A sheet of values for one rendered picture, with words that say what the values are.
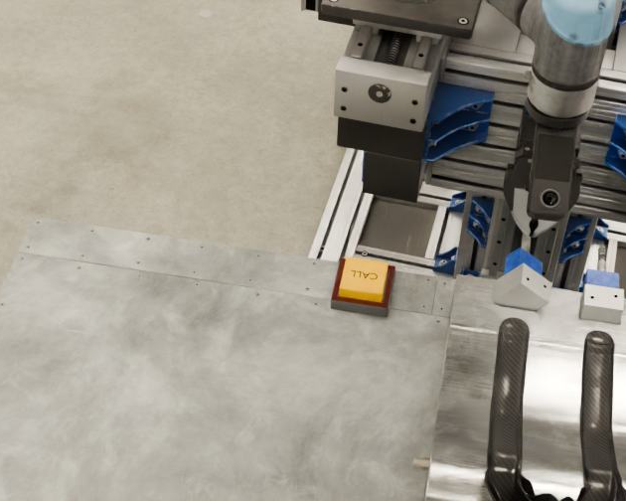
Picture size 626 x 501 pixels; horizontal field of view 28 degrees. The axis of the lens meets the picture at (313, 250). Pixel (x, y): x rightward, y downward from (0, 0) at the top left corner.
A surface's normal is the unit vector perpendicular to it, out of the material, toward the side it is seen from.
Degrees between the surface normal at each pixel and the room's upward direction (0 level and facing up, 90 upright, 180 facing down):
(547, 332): 0
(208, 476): 0
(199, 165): 0
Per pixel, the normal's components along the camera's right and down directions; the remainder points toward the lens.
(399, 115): -0.26, 0.71
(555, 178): -0.04, -0.20
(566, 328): 0.02, -0.67
